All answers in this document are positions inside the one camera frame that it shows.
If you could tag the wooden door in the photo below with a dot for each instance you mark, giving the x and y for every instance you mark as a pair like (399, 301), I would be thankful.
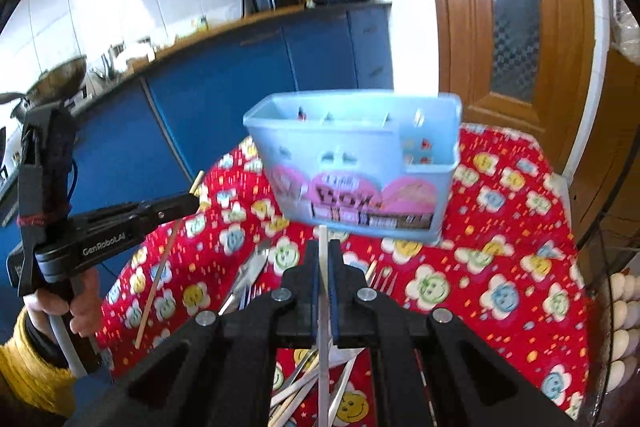
(521, 64)

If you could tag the black wire rack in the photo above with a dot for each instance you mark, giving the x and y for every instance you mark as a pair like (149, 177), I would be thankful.
(608, 258)

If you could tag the blue base cabinet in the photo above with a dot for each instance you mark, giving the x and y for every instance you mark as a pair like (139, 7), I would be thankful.
(149, 136)

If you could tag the white egg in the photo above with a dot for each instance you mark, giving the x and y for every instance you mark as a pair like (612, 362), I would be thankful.
(618, 282)
(632, 315)
(616, 374)
(631, 291)
(620, 343)

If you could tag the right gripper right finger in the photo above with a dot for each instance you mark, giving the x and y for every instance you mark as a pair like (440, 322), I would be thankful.
(429, 369)

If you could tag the person's left hand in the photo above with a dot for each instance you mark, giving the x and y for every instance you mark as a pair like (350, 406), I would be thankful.
(85, 308)

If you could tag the wok pan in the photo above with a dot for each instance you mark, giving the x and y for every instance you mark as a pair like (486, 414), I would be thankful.
(57, 84)

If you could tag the steel fork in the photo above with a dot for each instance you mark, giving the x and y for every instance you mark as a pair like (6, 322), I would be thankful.
(381, 278)

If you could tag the steel table knife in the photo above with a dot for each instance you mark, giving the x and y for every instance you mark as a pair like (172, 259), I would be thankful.
(246, 277)

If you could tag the light blue utensil box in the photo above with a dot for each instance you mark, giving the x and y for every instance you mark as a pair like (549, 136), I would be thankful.
(370, 162)

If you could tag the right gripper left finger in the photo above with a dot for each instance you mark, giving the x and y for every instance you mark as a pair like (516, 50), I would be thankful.
(217, 369)

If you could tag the white plastic chopstick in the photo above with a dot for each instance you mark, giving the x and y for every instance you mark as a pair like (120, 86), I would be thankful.
(324, 338)

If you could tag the red smiley tablecloth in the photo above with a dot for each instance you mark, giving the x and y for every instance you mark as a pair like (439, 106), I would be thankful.
(506, 264)

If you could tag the yellow sleeve forearm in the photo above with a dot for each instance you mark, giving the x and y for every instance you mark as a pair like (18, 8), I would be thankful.
(34, 390)

